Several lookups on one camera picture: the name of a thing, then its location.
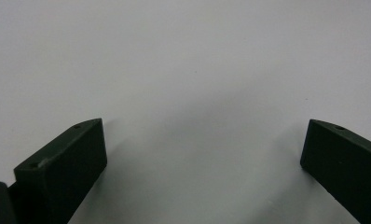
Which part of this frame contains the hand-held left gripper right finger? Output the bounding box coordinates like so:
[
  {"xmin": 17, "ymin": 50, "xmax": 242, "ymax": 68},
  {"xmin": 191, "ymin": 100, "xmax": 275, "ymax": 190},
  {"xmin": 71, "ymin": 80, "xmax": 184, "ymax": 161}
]
[{"xmin": 299, "ymin": 119, "xmax": 371, "ymax": 224}]

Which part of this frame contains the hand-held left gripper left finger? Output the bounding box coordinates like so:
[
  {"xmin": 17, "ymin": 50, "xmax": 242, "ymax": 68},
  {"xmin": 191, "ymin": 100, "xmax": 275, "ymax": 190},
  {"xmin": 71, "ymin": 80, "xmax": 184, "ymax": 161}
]
[{"xmin": 7, "ymin": 118, "xmax": 108, "ymax": 224}]

